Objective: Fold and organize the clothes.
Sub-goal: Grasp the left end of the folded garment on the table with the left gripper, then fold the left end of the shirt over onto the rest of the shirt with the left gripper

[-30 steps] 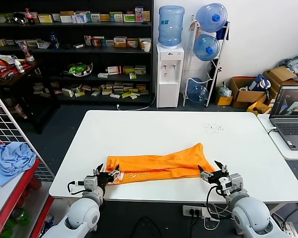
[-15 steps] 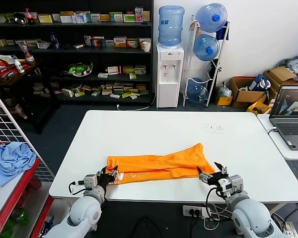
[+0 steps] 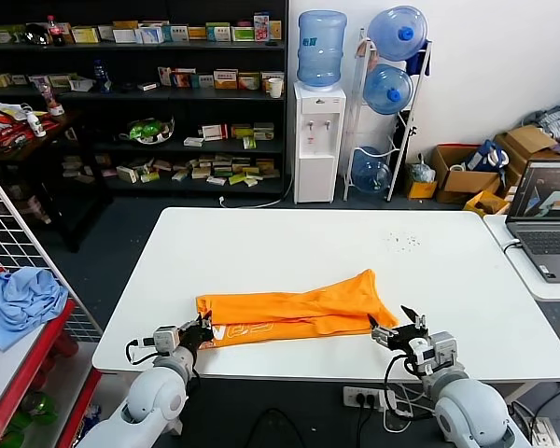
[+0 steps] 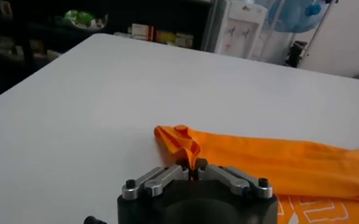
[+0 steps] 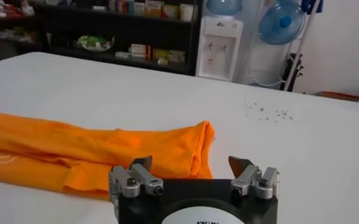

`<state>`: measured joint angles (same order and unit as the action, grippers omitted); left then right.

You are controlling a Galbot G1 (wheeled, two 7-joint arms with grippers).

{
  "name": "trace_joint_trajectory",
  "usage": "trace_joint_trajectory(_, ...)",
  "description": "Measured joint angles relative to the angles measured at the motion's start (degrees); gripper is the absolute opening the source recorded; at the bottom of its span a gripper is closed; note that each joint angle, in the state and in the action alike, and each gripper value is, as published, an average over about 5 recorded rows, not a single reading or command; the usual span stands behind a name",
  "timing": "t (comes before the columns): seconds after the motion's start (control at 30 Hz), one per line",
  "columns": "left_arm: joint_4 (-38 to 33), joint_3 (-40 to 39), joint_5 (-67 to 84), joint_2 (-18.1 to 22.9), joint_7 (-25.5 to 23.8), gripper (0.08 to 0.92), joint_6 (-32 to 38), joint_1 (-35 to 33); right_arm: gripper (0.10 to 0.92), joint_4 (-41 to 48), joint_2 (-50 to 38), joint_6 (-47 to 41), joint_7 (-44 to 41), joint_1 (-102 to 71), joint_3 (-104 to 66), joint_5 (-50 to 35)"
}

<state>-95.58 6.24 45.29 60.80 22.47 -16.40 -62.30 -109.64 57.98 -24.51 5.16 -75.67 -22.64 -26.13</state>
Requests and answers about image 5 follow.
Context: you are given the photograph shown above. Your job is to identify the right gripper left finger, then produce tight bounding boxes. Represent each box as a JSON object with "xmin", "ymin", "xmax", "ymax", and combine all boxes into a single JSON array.
[{"xmin": 108, "ymin": 155, "xmax": 165, "ymax": 198}]

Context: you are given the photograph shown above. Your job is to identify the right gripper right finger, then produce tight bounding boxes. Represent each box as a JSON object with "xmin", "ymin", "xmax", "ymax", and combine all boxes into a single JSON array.
[{"xmin": 227, "ymin": 155, "xmax": 280, "ymax": 200}]

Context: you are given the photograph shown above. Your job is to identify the orange t-shirt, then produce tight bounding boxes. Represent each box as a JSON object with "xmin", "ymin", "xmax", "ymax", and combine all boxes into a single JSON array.
[{"xmin": 0, "ymin": 109, "xmax": 216, "ymax": 201}]

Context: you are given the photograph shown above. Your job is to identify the large white table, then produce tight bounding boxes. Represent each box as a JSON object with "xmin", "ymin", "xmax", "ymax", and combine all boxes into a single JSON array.
[{"xmin": 0, "ymin": 51, "xmax": 359, "ymax": 224}]

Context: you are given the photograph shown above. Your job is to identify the black tripod stand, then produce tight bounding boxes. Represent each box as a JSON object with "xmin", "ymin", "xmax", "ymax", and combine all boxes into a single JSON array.
[{"xmin": 279, "ymin": 53, "xmax": 304, "ymax": 92}]

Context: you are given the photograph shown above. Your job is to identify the white water dispenser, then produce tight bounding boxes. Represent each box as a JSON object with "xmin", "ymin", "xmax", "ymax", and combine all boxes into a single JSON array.
[{"xmin": 195, "ymin": 15, "xmax": 244, "ymax": 82}]

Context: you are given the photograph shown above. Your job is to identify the open brown cardboard box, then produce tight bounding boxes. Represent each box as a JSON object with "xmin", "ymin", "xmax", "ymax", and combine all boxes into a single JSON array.
[{"xmin": 316, "ymin": 90, "xmax": 359, "ymax": 103}]

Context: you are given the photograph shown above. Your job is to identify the yellow green medicine box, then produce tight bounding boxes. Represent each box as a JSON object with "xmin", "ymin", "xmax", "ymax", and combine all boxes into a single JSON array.
[{"xmin": 152, "ymin": 48, "xmax": 170, "ymax": 60}]

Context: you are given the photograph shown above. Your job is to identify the stacked pale medicine boxes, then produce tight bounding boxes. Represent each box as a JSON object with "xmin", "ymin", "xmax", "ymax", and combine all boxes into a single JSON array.
[{"xmin": 168, "ymin": 49, "xmax": 187, "ymax": 64}]

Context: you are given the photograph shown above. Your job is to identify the white red medicine box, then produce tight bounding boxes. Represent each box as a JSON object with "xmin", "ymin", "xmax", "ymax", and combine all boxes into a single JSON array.
[{"xmin": 130, "ymin": 43, "xmax": 151, "ymax": 58}]

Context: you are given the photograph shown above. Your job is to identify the black shelf unit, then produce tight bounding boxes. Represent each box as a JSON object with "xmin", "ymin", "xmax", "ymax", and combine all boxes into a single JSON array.
[{"xmin": 0, "ymin": 0, "xmax": 204, "ymax": 77}]

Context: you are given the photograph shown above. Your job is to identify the white metal jug rack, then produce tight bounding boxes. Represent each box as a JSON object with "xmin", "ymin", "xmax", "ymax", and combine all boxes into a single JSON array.
[{"xmin": 243, "ymin": 0, "xmax": 320, "ymax": 92}]

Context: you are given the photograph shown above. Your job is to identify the bowl of green snack bags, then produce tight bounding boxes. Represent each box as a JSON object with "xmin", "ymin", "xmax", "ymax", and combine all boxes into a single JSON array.
[{"xmin": 74, "ymin": 35, "xmax": 115, "ymax": 52}]

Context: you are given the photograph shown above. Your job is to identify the blue water jug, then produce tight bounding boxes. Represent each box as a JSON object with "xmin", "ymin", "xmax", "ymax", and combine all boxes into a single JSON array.
[
  {"xmin": 258, "ymin": 0, "xmax": 307, "ymax": 46},
  {"xmin": 205, "ymin": 0, "xmax": 243, "ymax": 16}
]

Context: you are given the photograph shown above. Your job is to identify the orange medicine box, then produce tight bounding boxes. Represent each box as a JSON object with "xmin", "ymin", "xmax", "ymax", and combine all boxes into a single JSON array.
[{"xmin": 162, "ymin": 4, "xmax": 180, "ymax": 19}]

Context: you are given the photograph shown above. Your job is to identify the yellow white medicine box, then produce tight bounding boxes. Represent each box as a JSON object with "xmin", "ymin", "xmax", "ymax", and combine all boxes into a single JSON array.
[{"xmin": 144, "ymin": 0, "xmax": 163, "ymax": 18}]

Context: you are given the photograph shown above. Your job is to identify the blue white box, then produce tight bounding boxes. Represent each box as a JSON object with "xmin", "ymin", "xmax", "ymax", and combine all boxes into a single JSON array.
[{"xmin": 127, "ymin": 1, "xmax": 146, "ymax": 16}]

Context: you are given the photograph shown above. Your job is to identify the orange white box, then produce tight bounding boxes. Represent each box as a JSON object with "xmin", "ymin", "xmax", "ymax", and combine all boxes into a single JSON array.
[{"xmin": 117, "ymin": 0, "xmax": 130, "ymax": 14}]

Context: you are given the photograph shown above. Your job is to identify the dark blue hanging cloth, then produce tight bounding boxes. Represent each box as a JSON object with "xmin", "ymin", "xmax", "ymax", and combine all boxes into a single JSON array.
[{"xmin": 300, "ymin": 0, "xmax": 324, "ymax": 15}]

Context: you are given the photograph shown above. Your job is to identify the pink plastic bottle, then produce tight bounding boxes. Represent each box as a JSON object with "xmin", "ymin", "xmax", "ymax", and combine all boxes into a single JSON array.
[{"xmin": 20, "ymin": 0, "xmax": 35, "ymax": 16}]

